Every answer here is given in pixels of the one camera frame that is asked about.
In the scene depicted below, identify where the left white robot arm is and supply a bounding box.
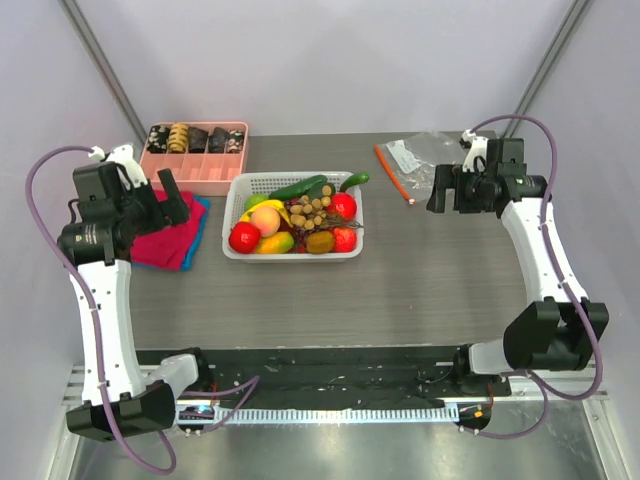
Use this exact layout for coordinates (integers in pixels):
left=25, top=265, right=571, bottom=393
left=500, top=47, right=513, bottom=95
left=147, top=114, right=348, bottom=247
left=57, top=161, right=213, bottom=442

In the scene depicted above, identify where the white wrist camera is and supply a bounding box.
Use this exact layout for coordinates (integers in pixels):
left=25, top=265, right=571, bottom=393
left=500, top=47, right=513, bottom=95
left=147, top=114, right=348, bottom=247
left=88, top=144, right=149, bottom=190
left=459, top=129, right=488, bottom=173

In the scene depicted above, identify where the pink divided tray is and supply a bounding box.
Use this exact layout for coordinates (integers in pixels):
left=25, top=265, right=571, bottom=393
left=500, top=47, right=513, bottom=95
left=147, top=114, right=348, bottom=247
left=140, top=121, right=249, bottom=196

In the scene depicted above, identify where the white plastic basket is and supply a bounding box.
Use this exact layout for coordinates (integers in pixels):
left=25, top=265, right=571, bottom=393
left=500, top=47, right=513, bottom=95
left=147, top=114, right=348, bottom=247
left=221, top=171, right=365, bottom=263

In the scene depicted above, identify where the red apple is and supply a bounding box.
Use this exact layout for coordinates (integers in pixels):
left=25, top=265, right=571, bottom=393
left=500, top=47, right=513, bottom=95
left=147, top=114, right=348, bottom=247
left=228, top=221, right=262, bottom=254
left=325, top=193, right=357, bottom=222
left=331, top=227, right=358, bottom=253

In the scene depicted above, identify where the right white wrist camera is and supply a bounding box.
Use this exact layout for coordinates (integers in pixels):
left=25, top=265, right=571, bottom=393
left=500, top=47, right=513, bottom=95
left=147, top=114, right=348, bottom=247
left=459, top=129, right=488, bottom=173

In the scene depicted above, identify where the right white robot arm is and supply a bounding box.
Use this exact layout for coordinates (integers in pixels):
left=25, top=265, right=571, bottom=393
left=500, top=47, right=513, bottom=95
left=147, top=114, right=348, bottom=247
left=426, top=131, right=609, bottom=395

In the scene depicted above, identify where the peach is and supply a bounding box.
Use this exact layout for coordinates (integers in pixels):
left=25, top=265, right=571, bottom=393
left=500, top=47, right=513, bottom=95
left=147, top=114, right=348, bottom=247
left=250, top=206, right=281, bottom=238

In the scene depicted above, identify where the white slotted cable duct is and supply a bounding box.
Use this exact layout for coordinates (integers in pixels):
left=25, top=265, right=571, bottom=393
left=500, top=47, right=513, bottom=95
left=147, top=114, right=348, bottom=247
left=174, top=405, right=460, bottom=425

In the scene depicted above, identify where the clear zip top bag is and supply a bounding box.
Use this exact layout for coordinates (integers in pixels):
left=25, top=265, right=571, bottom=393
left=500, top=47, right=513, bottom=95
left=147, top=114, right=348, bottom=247
left=374, top=131, right=466, bottom=205

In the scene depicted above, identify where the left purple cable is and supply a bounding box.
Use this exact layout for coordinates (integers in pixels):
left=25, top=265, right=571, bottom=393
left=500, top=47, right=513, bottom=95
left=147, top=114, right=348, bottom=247
left=25, top=145, right=177, bottom=474

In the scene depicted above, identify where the dark cake piece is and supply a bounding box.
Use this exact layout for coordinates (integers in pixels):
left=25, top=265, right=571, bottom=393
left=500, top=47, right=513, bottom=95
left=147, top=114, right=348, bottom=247
left=188, top=126, right=209, bottom=153

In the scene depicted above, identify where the dark sushi piece three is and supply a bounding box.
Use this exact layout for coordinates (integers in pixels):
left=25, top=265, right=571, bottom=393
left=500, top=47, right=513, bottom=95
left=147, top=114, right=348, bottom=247
left=225, top=129, right=246, bottom=154

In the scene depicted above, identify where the green lime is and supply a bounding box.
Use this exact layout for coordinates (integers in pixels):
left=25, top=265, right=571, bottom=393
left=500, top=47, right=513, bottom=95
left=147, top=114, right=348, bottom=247
left=245, top=194, right=269, bottom=211

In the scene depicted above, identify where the dark sushi piece one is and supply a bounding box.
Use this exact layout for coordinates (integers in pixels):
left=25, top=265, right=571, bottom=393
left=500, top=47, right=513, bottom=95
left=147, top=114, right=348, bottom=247
left=146, top=125, right=170, bottom=154

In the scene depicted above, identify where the dark sushi piece two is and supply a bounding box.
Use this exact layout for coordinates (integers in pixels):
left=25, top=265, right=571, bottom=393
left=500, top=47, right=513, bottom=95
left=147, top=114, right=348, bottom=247
left=207, top=127, right=229, bottom=154

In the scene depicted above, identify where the brown kiwi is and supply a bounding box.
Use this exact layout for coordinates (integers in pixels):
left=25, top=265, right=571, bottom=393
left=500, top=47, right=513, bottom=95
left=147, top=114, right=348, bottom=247
left=305, top=230, right=335, bottom=255

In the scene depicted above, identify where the long green cucumber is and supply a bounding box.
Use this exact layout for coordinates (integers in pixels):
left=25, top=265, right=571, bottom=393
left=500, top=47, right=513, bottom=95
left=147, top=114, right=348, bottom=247
left=269, top=175, right=327, bottom=202

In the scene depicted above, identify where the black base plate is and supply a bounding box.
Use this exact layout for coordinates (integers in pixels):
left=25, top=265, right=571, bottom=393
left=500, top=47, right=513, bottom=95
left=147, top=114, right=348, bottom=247
left=134, top=344, right=514, bottom=409

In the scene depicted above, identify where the blue folded cloth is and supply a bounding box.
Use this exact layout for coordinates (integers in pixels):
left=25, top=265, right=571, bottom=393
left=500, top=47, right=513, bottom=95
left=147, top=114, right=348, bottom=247
left=181, top=195, right=211, bottom=271

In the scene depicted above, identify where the small green cucumber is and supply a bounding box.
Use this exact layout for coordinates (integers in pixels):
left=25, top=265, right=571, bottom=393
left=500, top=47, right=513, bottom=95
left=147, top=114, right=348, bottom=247
left=340, top=171, right=370, bottom=193

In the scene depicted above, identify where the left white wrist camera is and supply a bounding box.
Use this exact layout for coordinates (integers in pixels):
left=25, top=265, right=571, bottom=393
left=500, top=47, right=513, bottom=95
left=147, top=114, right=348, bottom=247
left=88, top=144, right=149, bottom=190

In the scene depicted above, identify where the yellow banana bunch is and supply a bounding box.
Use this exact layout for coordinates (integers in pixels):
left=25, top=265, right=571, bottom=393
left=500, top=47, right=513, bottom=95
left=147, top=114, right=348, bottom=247
left=240, top=199, right=293, bottom=227

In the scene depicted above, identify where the yellow spiral pastry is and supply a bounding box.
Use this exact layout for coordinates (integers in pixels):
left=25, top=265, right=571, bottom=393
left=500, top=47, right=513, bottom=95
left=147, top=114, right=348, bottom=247
left=167, top=123, right=189, bottom=154

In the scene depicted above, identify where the brown longan bunch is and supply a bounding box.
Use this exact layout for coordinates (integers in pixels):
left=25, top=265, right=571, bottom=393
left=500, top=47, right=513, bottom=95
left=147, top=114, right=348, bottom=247
left=285, top=183, right=336, bottom=232

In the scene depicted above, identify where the dark green avocado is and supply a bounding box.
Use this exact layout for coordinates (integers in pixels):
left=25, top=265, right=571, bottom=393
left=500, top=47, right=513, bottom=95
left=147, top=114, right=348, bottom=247
left=306, top=182, right=336, bottom=200

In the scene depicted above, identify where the magenta folded cloth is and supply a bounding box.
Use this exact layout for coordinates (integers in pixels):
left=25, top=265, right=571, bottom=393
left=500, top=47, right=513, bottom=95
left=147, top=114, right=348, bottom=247
left=131, top=192, right=201, bottom=271

